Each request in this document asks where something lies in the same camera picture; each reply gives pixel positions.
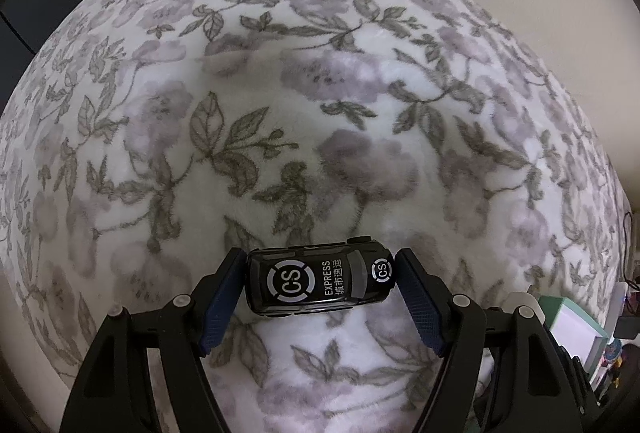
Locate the black toy car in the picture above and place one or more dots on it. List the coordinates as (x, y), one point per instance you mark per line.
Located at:
(320, 283)

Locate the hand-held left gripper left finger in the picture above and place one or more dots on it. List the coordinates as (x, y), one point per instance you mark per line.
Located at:
(220, 308)

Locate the colourful wristwatch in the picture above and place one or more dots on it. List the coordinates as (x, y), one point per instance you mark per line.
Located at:
(612, 355)

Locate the teal-edged white tray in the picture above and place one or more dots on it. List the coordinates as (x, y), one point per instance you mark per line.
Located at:
(575, 323)

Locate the floral blanket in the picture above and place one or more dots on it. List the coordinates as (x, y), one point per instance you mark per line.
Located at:
(300, 88)

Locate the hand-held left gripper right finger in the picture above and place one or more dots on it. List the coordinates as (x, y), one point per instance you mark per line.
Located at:
(422, 308)

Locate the black power adapter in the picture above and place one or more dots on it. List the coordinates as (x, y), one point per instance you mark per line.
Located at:
(629, 327)

